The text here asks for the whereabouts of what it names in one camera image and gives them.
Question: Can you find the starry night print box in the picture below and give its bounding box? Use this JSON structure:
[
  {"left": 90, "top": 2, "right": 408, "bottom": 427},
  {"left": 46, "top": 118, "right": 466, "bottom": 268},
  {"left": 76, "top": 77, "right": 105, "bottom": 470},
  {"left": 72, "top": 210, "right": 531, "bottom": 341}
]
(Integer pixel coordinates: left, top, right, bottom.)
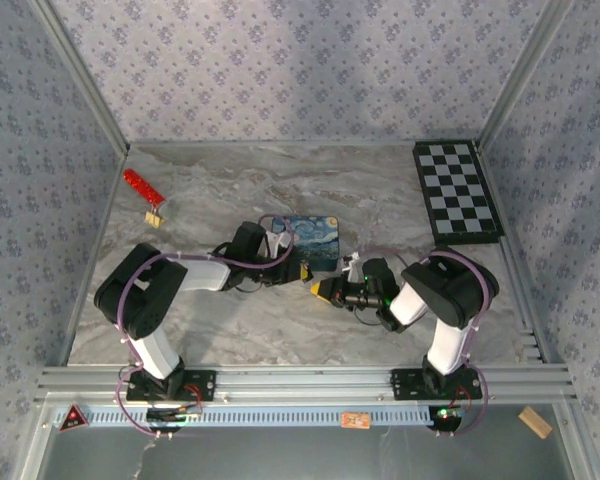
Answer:
[{"left": 272, "top": 214, "right": 342, "bottom": 274}]

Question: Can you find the small gold clip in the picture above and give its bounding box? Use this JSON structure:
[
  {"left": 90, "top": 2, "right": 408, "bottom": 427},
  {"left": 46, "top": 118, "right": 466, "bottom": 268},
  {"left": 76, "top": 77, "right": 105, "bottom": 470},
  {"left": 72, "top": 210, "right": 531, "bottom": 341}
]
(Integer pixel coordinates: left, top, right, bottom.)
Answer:
[{"left": 144, "top": 207, "right": 168, "bottom": 231}]

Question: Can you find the black grey checkerboard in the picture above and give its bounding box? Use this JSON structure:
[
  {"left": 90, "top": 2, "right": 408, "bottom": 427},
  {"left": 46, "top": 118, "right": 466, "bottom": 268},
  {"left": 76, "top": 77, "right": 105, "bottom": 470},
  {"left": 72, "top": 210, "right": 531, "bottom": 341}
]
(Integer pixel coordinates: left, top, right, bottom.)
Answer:
[{"left": 412, "top": 140, "right": 506, "bottom": 246}]

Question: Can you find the red stick with wooden block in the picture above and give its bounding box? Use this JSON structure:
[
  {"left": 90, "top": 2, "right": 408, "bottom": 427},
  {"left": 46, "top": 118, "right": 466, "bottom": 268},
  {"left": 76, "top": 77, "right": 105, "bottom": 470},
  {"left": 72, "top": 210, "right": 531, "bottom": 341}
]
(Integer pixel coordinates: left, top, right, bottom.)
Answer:
[{"left": 122, "top": 168, "right": 166, "bottom": 208}]

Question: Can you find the orange label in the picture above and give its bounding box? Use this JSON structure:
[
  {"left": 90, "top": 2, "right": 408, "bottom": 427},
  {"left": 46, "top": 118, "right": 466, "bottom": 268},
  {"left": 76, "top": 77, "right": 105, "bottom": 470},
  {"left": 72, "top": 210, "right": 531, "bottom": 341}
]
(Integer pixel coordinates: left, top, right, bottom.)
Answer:
[{"left": 340, "top": 411, "right": 372, "bottom": 431}]

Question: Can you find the small controller board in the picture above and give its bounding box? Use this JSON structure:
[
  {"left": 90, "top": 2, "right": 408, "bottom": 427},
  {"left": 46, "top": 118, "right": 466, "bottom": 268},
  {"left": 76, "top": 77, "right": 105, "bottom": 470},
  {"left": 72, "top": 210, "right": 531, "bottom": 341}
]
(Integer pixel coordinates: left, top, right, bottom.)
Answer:
[
  {"left": 428, "top": 402, "right": 474, "bottom": 432},
  {"left": 146, "top": 404, "right": 205, "bottom": 427}
]

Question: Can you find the wooden block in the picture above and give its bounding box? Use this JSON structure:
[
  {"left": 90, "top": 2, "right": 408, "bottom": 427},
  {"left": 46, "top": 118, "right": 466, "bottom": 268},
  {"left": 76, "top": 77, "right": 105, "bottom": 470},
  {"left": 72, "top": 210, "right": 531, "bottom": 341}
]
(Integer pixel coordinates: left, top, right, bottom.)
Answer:
[{"left": 517, "top": 405, "right": 554, "bottom": 441}]

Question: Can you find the red triangle warning sticker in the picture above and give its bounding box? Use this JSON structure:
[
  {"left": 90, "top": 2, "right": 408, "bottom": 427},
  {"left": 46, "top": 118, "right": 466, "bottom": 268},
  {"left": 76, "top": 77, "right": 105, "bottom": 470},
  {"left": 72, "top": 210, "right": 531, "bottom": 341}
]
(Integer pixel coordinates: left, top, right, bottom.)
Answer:
[{"left": 58, "top": 403, "right": 91, "bottom": 433}]

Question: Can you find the long aluminium base rail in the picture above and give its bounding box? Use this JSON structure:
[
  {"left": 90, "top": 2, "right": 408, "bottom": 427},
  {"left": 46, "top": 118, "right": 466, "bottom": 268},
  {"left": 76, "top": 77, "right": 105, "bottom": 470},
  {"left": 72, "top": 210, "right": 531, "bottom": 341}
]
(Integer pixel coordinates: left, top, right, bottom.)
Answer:
[{"left": 34, "top": 363, "right": 576, "bottom": 404}]

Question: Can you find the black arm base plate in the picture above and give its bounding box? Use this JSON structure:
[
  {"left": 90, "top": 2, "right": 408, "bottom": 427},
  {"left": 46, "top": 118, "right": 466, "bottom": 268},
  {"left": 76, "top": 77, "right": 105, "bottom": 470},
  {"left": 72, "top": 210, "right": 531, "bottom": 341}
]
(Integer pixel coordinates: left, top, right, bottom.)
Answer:
[
  {"left": 390, "top": 368, "right": 482, "bottom": 402},
  {"left": 125, "top": 368, "right": 218, "bottom": 403}
]

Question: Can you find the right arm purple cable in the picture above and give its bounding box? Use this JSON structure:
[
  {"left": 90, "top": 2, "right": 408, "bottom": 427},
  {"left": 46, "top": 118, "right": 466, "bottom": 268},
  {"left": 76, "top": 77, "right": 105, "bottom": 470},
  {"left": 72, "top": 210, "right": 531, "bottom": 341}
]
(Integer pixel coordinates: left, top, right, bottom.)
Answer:
[{"left": 353, "top": 245, "right": 494, "bottom": 439}]

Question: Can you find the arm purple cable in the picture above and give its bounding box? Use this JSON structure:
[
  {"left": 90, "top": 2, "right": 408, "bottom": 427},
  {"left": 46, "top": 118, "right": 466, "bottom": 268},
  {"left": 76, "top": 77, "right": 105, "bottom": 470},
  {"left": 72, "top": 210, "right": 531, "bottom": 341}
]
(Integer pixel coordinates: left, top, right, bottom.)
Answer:
[
  {"left": 114, "top": 213, "right": 297, "bottom": 441},
  {"left": 353, "top": 245, "right": 494, "bottom": 439}
]

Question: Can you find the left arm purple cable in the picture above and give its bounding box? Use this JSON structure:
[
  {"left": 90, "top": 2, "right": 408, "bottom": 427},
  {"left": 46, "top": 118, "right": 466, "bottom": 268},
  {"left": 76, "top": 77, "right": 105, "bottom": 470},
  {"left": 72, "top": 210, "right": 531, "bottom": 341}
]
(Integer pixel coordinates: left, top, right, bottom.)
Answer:
[{"left": 114, "top": 213, "right": 297, "bottom": 441}]

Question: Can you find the slotted cable duct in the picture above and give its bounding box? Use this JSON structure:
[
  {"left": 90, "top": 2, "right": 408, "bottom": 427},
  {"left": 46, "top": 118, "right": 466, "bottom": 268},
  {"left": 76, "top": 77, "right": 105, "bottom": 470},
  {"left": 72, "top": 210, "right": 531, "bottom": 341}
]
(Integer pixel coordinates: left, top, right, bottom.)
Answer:
[{"left": 54, "top": 405, "right": 432, "bottom": 428}]

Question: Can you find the aluminium side rail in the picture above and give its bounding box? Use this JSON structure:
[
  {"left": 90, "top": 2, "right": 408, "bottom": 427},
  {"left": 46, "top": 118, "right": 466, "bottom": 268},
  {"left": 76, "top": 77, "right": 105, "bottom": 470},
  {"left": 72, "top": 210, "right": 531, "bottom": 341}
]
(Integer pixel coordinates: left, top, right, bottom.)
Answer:
[
  {"left": 57, "top": 142, "right": 134, "bottom": 367},
  {"left": 475, "top": 140, "right": 551, "bottom": 362}
]

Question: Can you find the aluminium frame post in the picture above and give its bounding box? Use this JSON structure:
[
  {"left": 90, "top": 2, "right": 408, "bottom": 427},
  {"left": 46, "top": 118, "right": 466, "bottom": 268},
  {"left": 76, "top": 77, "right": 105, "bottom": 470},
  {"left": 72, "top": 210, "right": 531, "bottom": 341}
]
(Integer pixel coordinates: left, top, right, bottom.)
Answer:
[
  {"left": 28, "top": 0, "right": 132, "bottom": 150},
  {"left": 478, "top": 0, "right": 577, "bottom": 147}
]

